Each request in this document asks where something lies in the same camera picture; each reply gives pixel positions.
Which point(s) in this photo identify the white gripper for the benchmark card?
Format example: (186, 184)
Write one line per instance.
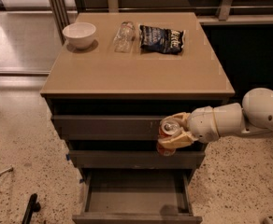
(201, 124)

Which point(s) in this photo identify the red coke can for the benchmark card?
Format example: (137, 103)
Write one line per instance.
(166, 130)

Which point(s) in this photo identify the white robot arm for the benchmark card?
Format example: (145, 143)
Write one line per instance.
(252, 119)

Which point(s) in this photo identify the grey drawer cabinet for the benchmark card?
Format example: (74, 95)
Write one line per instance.
(100, 81)

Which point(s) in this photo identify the grey open bottom drawer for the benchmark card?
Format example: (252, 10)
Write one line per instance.
(131, 196)

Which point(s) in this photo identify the grey middle drawer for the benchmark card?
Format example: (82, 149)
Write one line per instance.
(135, 159)

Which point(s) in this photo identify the grey top drawer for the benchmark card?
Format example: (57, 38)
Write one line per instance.
(111, 128)

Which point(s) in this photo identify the dark blue chip bag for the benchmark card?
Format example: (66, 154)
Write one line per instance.
(161, 40)

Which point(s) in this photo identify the clear plastic water bottle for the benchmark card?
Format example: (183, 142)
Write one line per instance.
(124, 38)

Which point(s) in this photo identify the white ceramic bowl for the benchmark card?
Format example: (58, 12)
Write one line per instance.
(80, 34)

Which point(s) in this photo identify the black tool on floor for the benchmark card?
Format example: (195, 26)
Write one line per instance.
(33, 206)

